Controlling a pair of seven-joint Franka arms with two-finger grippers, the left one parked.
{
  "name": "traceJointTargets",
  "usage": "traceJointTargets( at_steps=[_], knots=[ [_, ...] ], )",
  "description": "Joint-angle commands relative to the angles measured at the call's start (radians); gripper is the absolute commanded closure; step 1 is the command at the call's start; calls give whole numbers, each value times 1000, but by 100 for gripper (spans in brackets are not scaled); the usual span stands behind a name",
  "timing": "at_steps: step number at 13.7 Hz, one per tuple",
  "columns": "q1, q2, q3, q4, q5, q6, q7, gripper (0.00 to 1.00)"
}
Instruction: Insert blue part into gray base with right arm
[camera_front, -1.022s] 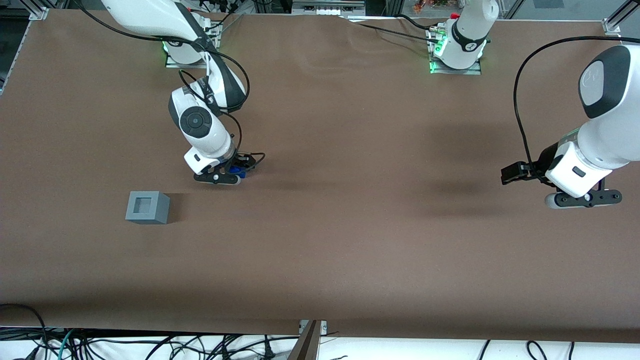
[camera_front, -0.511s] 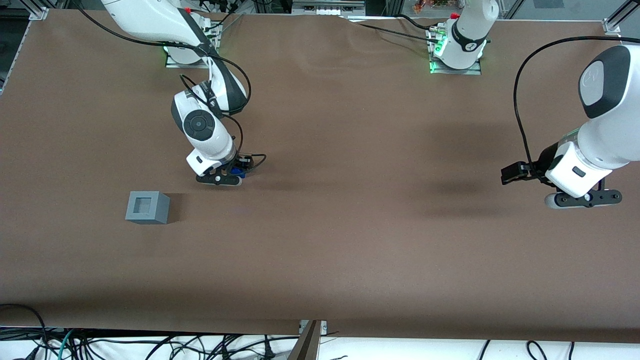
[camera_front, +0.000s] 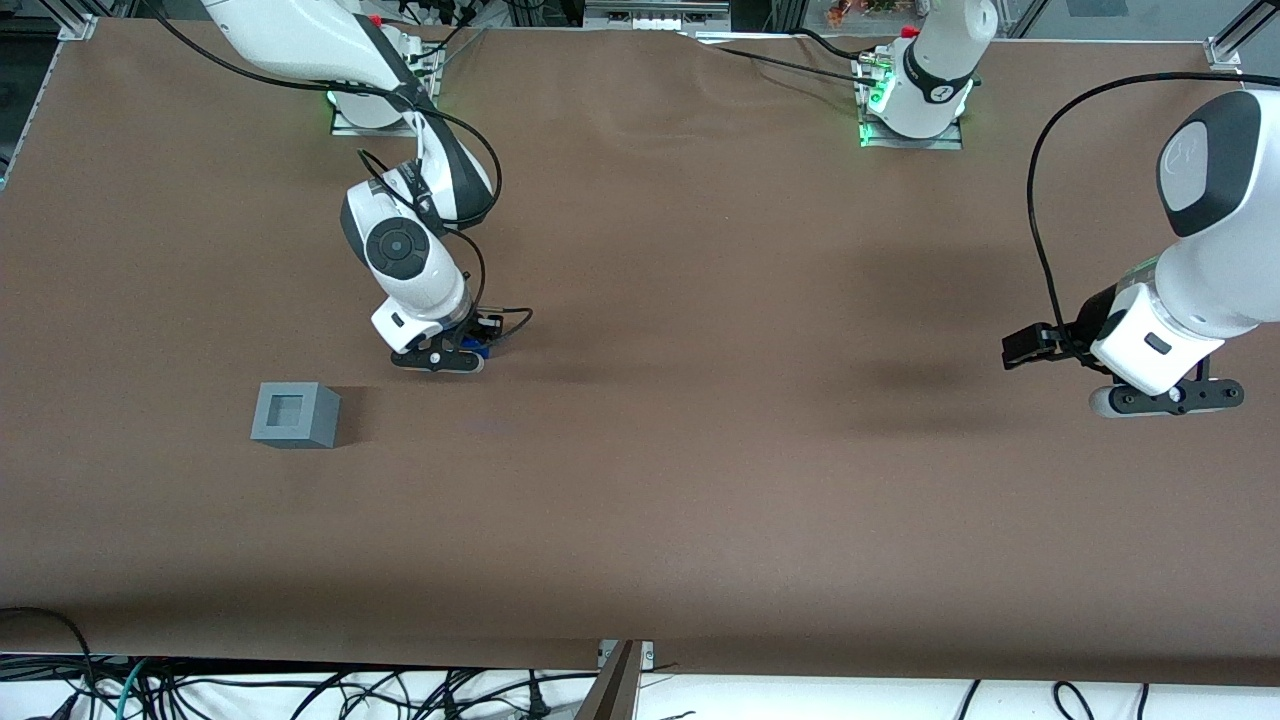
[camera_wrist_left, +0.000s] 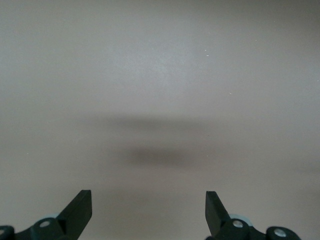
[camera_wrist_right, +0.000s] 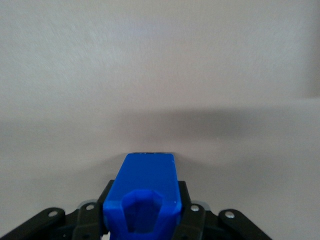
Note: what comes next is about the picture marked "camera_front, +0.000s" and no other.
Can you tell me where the grey hollow cube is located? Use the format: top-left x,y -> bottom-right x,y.
250,382 -> 342,449

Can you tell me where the brown table cover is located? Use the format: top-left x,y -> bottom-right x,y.
0,15 -> 1280,686

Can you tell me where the grey rack device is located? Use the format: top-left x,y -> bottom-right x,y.
583,0 -> 733,33

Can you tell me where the metal support beam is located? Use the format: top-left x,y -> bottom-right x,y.
575,640 -> 643,720

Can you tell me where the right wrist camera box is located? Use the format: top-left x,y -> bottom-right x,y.
390,343 -> 486,375

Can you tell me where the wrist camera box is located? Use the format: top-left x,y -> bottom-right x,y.
1088,378 -> 1247,419
390,343 -> 486,375

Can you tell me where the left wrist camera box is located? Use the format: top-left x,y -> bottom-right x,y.
1088,378 -> 1247,419

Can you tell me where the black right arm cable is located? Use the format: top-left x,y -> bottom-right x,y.
140,0 -> 534,346

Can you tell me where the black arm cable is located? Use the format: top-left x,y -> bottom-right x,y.
140,0 -> 534,346
1026,70 -> 1280,336

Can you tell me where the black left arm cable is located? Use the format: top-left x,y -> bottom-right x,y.
1026,70 -> 1280,336

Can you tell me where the aluminium frame corner profile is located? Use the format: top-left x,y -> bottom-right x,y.
55,0 -> 106,41
1205,0 -> 1280,73

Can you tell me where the black base power cable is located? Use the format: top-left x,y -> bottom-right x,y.
700,40 -> 883,93
793,27 -> 863,63

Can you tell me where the black floor cable loop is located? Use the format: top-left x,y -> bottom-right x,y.
0,607 -> 98,720

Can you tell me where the teal floor cable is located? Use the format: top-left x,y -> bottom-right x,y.
100,657 -> 153,720

